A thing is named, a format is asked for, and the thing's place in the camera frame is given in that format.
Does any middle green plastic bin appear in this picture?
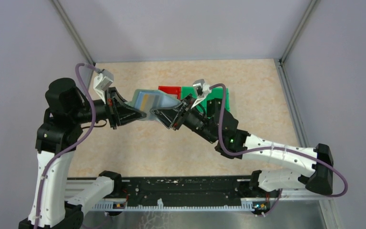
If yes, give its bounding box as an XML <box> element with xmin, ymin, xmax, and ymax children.
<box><xmin>181</xmin><ymin>86</ymin><xmax>207</xmax><ymax>111</ymax></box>

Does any gold credit card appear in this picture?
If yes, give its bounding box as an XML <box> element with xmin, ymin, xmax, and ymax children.
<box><xmin>138</xmin><ymin>94</ymin><xmax>158</xmax><ymax>113</ymax></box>

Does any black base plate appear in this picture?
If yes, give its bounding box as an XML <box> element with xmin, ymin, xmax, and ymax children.
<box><xmin>93</xmin><ymin>176</ymin><xmax>280</xmax><ymax>208</ymax></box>

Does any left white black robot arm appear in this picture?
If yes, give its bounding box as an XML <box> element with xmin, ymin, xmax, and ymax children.
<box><xmin>19</xmin><ymin>78</ymin><xmax>146</xmax><ymax>229</ymax></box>

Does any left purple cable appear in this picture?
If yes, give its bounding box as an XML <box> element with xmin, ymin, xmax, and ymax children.
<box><xmin>33</xmin><ymin>62</ymin><xmax>106</xmax><ymax>229</ymax></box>

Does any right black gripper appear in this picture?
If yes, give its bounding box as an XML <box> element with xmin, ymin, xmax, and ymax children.
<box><xmin>152</xmin><ymin>93</ymin><xmax>218</xmax><ymax>144</ymax></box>

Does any green plastic bin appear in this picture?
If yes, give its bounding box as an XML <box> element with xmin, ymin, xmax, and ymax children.
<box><xmin>181</xmin><ymin>86</ymin><xmax>207</xmax><ymax>111</ymax></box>
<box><xmin>203</xmin><ymin>87</ymin><xmax>230</xmax><ymax>112</ymax></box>

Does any right green plastic bin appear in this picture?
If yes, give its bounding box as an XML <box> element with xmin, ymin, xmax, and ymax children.
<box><xmin>203</xmin><ymin>87</ymin><xmax>230</xmax><ymax>112</ymax></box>

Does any white toothed cable duct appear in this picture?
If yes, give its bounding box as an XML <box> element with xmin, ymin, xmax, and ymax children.
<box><xmin>91</xmin><ymin>200</ymin><xmax>255</xmax><ymax>212</ymax></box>

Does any grey-green card holder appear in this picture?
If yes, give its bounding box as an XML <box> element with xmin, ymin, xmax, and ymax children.
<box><xmin>127</xmin><ymin>89</ymin><xmax>180</xmax><ymax>121</ymax></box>

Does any red plastic bin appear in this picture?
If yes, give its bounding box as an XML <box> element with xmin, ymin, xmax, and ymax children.
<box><xmin>158</xmin><ymin>85</ymin><xmax>182</xmax><ymax>100</ymax></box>

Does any right corner aluminium post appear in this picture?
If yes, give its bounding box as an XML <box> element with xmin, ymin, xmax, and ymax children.
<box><xmin>280</xmin><ymin>0</ymin><xmax>321</xmax><ymax>65</ymax></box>

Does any corner aluminium post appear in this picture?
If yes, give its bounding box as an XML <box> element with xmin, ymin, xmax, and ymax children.
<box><xmin>50</xmin><ymin>0</ymin><xmax>95</xmax><ymax>65</ymax></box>
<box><xmin>280</xmin><ymin>0</ymin><xmax>321</xmax><ymax>65</ymax></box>

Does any black card holder in bin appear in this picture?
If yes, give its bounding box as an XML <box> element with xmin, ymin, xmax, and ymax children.
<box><xmin>206</xmin><ymin>98</ymin><xmax>222</xmax><ymax>118</ymax></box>

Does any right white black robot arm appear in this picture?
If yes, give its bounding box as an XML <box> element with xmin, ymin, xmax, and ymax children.
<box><xmin>150</xmin><ymin>95</ymin><xmax>333</xmax><ymax>197</ymax></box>

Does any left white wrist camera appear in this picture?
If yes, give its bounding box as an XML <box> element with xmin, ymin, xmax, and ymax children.
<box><xmin>93</xmin><ymin>69</ymin><xmax>114</xmax><ymax>102</ymax></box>

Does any left corner aluminium post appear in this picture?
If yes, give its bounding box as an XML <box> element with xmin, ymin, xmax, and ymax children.
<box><xmin>50</xmin><ymin>0</ymin><xmax>95</xmax><ymax>65</ymax></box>

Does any aluminium frame rail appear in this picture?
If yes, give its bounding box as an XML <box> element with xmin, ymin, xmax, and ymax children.
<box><xmin>45</xmin><ymin>178</ymin><xmax>333</xmax><ymax>203</ymax></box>

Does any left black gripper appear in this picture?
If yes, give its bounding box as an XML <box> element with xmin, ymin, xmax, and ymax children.
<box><xmin>71</xmin><ymin>87</ymin><xmax>147</xmax><ymax>130</ymax></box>

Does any right side aluminium rail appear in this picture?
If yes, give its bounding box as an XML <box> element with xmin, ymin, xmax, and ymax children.
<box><xmin>274</xmin><ymin>59</ymin><xmax>316</xmax><ymax>147</ymax></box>

